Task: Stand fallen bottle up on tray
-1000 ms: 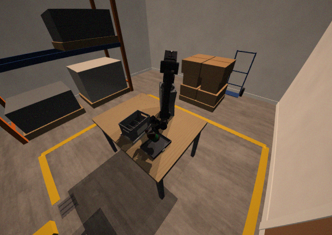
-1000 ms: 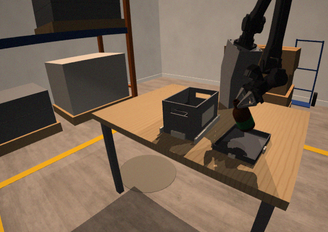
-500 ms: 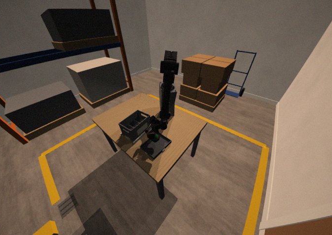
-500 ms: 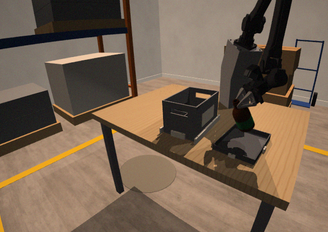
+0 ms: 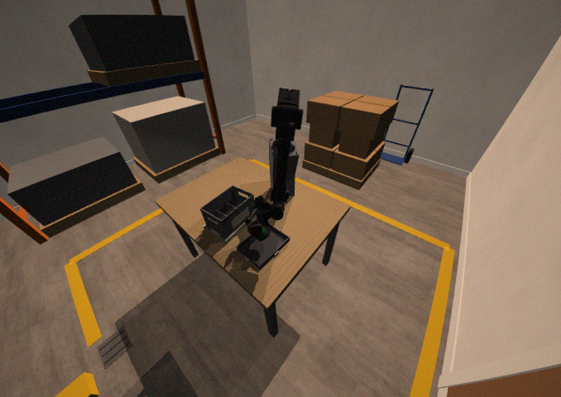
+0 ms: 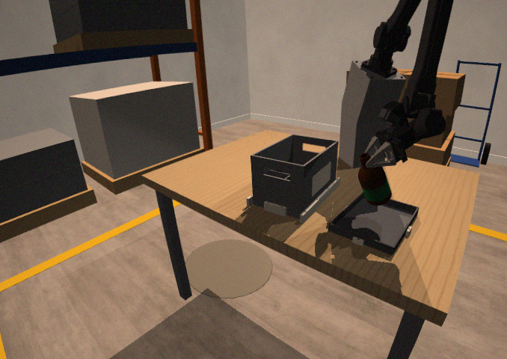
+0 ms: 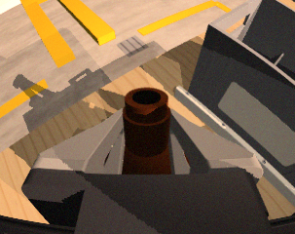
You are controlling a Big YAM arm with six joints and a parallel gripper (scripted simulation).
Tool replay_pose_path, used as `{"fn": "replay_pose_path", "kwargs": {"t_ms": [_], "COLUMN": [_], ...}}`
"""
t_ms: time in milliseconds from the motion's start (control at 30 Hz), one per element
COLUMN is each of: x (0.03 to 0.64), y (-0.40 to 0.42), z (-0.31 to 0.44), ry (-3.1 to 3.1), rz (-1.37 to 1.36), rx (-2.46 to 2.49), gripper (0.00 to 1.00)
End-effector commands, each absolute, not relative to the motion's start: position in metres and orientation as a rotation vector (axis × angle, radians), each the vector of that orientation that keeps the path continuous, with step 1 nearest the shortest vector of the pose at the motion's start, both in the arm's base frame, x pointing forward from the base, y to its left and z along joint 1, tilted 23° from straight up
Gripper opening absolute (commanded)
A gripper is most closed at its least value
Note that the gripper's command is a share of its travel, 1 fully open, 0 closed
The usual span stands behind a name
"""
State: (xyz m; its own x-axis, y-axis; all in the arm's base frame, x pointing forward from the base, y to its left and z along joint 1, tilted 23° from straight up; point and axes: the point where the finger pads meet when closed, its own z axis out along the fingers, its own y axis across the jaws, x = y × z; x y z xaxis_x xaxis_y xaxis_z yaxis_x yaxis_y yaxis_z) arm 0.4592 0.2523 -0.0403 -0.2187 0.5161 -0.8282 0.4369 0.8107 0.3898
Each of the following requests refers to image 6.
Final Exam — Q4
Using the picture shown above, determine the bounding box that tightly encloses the black crate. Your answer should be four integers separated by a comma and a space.
251, 134, 339, 219

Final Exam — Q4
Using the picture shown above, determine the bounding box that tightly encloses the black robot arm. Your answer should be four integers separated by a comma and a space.
361, 0, 454, 146

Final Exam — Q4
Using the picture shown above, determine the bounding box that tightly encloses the orange-brown bottle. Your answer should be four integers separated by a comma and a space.
358, 153, 392, 206

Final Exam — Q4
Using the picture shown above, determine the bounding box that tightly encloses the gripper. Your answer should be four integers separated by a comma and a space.
365, 131, 416, 168

